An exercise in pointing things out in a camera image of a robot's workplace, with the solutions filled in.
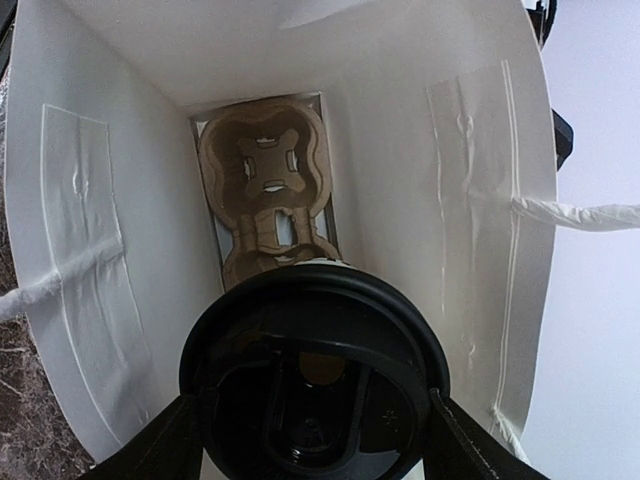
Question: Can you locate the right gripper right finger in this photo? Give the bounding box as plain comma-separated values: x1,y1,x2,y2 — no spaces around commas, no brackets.
423,388,546,480

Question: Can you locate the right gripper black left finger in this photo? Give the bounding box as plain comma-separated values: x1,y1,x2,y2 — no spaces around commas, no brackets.
87,395,203,480

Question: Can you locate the black coffee cup lid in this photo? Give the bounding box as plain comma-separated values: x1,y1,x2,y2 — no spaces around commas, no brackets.
179,263,451,479

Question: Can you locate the brown pulp cup carrier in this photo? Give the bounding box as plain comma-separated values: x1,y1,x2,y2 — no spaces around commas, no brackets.
198,97,340,289

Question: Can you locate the brown paper bag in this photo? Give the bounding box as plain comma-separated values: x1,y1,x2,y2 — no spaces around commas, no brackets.
1,1,639,461

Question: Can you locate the white paper coffee cup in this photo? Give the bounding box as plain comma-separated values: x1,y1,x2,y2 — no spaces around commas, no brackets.
295,258,353,269

